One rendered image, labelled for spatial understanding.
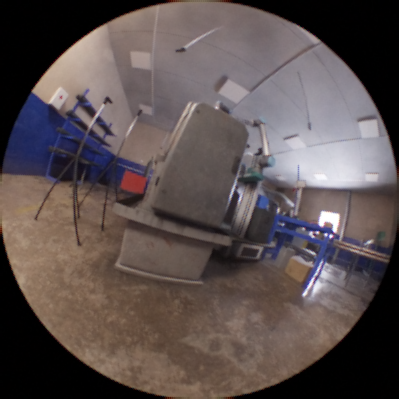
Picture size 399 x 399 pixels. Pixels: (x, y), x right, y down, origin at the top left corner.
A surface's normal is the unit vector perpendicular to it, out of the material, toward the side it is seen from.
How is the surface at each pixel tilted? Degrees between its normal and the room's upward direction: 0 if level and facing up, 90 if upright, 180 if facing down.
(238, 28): 180
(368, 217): 90
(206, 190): 90
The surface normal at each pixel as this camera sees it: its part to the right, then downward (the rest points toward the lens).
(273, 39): -0.33, 0.94
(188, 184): 0.29, 0.09
